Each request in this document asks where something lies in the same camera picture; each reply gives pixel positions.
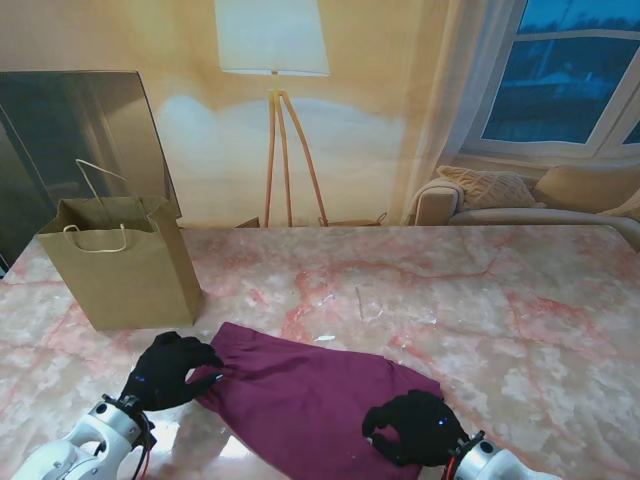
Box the knitted cream cushion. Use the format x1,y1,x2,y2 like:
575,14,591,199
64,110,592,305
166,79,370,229
437,165,546,211

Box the dark mirror panel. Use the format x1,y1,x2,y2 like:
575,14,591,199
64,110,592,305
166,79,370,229
0,70,182,271

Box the tripod floor lamp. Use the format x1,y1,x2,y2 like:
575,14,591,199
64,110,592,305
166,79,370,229
214,0,331,229

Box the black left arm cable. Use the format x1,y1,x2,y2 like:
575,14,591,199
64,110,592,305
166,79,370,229
132,409,157,479

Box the beige sofa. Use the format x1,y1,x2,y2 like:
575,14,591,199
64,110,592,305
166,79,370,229
409,164,640,232

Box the white framed window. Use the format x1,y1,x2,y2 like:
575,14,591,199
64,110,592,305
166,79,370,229
459,0,640,161

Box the sheer cream curtain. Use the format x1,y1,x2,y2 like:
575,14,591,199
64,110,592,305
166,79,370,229
399,0,526,226

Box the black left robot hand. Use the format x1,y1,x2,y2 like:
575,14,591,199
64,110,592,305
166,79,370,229
119,331,225,412

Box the kraft paper bag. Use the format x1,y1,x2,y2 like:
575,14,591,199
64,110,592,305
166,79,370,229
37,158,204,331

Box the purple shorts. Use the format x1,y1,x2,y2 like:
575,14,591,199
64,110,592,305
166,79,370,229
195,321,445,480

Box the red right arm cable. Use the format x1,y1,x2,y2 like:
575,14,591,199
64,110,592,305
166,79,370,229
444,439,484,480

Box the plain tan cushion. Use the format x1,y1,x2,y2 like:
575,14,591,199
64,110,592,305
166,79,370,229
532,164,640,214

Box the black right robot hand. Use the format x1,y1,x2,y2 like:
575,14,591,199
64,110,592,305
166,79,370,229
361,389,471,469

